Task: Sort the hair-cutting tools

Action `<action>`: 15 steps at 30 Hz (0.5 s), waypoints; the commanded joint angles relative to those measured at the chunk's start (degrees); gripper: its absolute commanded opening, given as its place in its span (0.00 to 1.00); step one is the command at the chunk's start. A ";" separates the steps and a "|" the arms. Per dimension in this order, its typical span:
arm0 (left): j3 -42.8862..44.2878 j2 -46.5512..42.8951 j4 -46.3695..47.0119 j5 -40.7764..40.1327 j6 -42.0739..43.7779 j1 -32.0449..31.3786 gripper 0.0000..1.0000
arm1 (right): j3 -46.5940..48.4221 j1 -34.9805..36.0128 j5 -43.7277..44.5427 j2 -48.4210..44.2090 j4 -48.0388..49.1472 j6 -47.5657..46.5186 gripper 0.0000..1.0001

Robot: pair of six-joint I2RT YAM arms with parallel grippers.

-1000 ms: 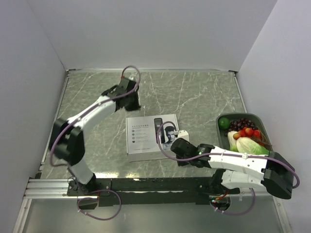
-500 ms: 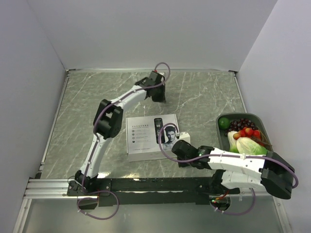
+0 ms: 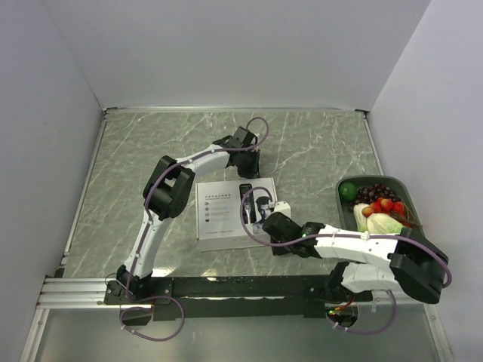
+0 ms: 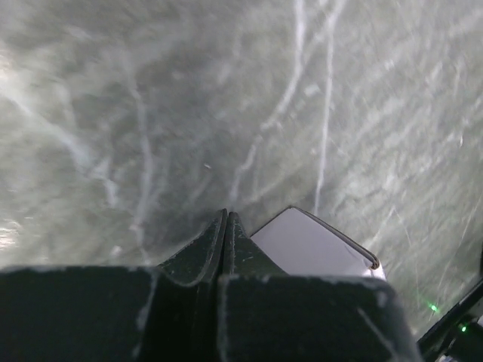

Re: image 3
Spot white hair clipper kit box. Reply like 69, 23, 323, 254
195, 178, 278, 252

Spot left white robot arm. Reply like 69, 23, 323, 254
115, 127, 267, 303

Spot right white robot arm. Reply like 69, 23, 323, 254
263, 212, 452, 305

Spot fake green lime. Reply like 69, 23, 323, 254
338, 182, 358, 202

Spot fake green lettuce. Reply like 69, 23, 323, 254
353, 204, 405, 235

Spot fake dark grapes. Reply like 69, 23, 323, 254
356, 183, 401, 204

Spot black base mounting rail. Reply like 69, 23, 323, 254
104, 275, 373, 321

